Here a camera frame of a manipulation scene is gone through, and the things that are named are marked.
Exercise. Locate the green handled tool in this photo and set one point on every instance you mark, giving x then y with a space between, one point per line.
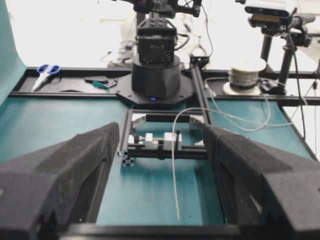
101 85

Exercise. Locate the grey depth camera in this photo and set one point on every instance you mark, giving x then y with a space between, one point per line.
270 13

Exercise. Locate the blue handled scissors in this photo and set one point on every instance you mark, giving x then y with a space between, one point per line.
45 71

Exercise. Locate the white wire clamp fixture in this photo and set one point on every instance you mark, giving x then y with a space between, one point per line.
169 140

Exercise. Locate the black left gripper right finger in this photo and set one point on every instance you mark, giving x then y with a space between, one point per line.
265 193

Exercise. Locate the white wire spool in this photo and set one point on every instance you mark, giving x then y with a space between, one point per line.
243 76

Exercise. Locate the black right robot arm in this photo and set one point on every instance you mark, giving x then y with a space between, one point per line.
156 77

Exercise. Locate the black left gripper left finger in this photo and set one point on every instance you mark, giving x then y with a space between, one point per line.
57 185

